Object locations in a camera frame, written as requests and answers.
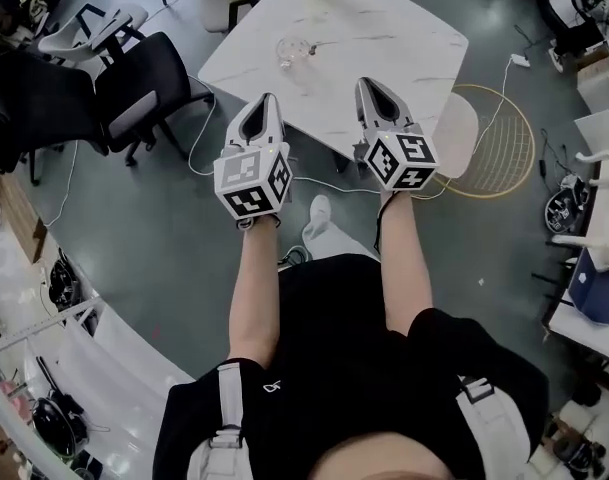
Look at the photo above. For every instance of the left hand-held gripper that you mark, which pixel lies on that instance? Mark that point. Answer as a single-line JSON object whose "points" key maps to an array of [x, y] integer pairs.
{"points": [[249, 183]]}

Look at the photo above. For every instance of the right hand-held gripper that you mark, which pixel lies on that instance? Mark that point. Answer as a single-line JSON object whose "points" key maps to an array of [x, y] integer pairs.
{"points": [[401, 160]]}

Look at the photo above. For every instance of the person's right forearm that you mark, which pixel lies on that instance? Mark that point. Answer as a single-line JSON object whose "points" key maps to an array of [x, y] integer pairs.
{"points": [[404, 268]]}

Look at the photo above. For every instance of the person's left forearm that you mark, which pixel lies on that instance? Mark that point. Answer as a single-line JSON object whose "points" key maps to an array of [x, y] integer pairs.
{"points": [[254, 288]]}

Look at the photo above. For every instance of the white marble table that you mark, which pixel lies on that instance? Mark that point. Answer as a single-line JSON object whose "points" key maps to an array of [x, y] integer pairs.
{"points": [[364, 33]]}

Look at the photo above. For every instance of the grey round stool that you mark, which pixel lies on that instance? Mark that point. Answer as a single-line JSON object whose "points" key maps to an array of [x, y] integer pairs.
{"points": [[224, 10]]}

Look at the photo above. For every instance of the black office chair grey seat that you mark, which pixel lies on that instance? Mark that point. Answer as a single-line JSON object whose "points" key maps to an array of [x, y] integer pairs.
{"points": [[144, 83]]}

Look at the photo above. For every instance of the white power strip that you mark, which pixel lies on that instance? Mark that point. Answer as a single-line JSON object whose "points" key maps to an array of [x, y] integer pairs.
{"points": [[519, 60]]}

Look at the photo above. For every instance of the black round marker device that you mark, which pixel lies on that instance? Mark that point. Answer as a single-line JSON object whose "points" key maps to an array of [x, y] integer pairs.
{"points": [[564, 208]]}

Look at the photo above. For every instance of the black mesh office chair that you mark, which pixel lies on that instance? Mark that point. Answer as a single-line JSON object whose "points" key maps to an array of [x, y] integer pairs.
{"points": [[34, 108]]}

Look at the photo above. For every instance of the person's black t-shirt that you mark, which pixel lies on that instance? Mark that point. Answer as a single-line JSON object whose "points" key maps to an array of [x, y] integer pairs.
{"points": [[344, 348]]}

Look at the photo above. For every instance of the wooden low cabinet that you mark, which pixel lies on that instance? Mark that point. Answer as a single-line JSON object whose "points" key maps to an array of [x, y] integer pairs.
{"points": [[19, 218]]}

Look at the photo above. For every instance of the blue box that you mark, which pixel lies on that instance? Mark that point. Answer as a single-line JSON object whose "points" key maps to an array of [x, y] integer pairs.
{"points": [[596, 293]]}

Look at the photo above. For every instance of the white curved desk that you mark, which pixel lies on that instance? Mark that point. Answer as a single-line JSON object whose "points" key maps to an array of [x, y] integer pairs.
{"points": [[114, 383]]}

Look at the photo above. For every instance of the person's chin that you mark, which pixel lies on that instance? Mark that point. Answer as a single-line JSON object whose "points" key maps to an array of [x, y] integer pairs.
{"points": [[379, 460]]}

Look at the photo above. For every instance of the black helmet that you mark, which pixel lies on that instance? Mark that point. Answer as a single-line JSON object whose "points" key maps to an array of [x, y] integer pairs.
{"points": [[54, 428]]}

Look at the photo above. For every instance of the white frame office chair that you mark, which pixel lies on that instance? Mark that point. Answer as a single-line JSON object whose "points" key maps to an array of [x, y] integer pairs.
{"points": [[84, 33]]}

